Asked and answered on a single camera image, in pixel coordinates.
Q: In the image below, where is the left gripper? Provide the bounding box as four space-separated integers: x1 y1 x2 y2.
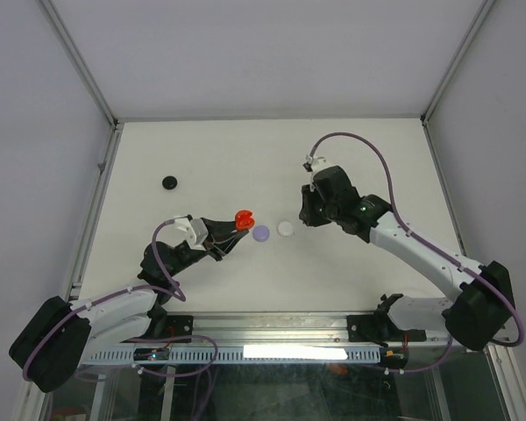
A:
167 218 247 277

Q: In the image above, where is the red earbud case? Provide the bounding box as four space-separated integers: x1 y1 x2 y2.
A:
234 210 255 232

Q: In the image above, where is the purple earbud case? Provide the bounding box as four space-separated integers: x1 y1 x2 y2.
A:
252 225 270 242

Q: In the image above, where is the black earbud case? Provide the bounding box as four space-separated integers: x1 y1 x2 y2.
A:
161 175 178 190

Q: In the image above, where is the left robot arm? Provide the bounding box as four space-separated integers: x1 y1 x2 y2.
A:
8 210 255 392

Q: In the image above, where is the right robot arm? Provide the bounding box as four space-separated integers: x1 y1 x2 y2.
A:
299 160 514 351

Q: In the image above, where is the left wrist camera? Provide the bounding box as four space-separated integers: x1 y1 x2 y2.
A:
174 217 209 250

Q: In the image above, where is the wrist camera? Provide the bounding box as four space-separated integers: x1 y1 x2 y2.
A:
174 217 209 250
302 154 332 174

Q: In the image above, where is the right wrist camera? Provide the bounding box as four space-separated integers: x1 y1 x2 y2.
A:
302 154 332 174

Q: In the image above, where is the aluminium mounting rail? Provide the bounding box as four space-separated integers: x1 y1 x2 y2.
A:
126 310 466 350

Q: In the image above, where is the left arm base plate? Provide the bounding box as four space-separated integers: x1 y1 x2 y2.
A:
126 313 194 344

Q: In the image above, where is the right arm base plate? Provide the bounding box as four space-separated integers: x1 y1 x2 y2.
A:
346 313 427 346

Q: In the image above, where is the slotted cable duct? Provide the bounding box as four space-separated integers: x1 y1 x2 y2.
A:
85 345 380 366

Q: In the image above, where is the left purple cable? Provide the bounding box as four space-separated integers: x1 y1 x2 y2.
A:
22 217 218 421

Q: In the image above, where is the purple cable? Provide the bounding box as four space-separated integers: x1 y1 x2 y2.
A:
22 217 218 421
309 131 526 376

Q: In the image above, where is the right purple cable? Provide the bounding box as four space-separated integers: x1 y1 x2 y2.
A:
309 131 526 376

